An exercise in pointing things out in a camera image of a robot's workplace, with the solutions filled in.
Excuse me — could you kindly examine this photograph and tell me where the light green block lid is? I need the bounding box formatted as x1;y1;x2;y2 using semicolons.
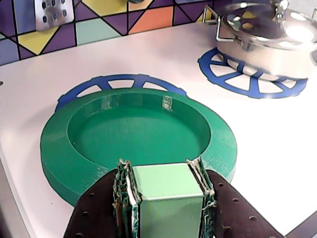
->
132;162;205;238

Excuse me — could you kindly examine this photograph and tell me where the blue burner print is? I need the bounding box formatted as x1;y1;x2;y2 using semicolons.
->
197;47;309;99
56;73;188;112

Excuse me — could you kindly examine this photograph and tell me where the colourful tiled backsplash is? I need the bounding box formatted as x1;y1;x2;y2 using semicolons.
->
0;0;220;67

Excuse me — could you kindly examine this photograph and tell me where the steel pot lid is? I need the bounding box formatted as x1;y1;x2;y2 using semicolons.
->
217;0;317;51

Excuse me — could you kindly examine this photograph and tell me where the blue toy kitchen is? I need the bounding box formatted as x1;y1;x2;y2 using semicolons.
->
0;0;317;238

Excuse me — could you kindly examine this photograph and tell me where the steel pot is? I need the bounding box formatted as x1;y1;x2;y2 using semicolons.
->
202;4;317;80

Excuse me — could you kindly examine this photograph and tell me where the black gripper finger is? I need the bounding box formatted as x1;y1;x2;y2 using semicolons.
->
186;155;285;238
63;158;143;238

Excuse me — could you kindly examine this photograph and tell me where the green round recipient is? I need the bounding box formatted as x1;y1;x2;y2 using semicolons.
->
40;87;238;208

